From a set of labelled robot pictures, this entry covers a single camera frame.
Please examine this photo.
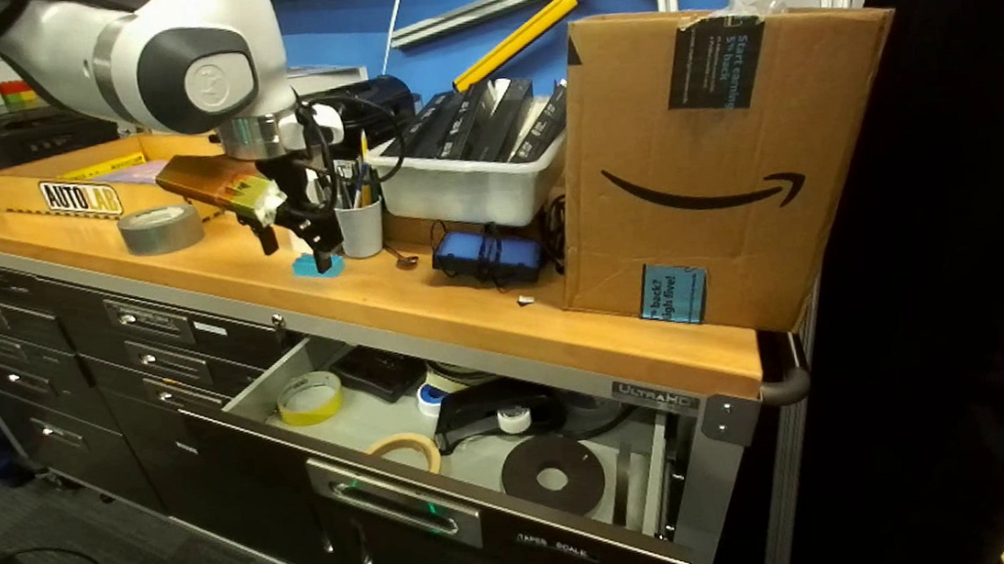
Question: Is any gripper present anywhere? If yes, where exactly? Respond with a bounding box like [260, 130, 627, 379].
[245, 149, 348, 282]

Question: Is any small blue plastic object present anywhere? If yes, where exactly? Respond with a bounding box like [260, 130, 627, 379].
[292, 249, 347, 282]

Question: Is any open black drawer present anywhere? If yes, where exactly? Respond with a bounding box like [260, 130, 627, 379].
[177, 300, 707, 564]

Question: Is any white cup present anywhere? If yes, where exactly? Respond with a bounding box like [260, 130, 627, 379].
[334, 197, 388, 261]

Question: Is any bundle of pens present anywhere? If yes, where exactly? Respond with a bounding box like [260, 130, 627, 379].
[328, 128, 386, 212]

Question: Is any flat black box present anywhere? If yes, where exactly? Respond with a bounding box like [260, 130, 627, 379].
[325, 339, 430, 409]

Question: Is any black round device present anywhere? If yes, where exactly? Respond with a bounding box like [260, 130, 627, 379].
[308, 71, 424, 158]

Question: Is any yellow tape roll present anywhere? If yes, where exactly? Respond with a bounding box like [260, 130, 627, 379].
[274, 369, 348, 429]

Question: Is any pink paper sheet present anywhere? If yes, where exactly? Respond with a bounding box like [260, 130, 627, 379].
[94, 159, 173, 191]

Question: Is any white plastic bin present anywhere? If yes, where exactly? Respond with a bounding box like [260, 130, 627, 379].
[363, 122, 577, 242]

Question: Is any yellow booklet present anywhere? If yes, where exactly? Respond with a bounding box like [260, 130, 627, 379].
[60, 150, 150, 184]

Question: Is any blue and white tape roll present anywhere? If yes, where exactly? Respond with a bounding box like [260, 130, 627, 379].
[414, 380, 451, 419]

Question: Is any wooden tray with label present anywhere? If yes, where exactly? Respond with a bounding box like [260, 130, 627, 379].
[0, 126, 226, 242]

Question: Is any row of black boxes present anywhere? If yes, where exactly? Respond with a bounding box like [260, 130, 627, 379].
[377, 72, 575, 177]

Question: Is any black tape dispenser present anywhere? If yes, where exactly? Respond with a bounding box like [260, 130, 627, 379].
[427, 373, 574, 456]

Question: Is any beige masking tape roll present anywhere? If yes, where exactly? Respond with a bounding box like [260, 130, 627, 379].
[362, 429, 444, 481]

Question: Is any small white tape roll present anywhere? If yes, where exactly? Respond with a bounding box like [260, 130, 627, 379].
[496, 404, 535, 437]

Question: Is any yellow bar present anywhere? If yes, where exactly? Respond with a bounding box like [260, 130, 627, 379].
[444, 0, 590, 95]

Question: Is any black equipment case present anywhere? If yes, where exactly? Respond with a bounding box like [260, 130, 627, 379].
[0, 96, 124, 171]

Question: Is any stack of coloured blocks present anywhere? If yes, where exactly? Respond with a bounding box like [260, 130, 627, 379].
[0, 78, 43, 113]

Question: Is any large black tape roll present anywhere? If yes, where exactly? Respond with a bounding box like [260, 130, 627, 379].
[496, 429, 611, 524]

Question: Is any cardboard box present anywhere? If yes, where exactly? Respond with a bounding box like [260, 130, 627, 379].
[536, 0, 926, 354]

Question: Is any grey duct tape roll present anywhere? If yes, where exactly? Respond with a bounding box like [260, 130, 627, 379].
[116, 201, 207, 259]

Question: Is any blue battery pack with cables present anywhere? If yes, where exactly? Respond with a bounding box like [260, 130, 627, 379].
[427, 216, 551, 297]

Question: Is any grey bench side handle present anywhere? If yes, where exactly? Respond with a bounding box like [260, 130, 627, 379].
[751, 326, 815, 411]

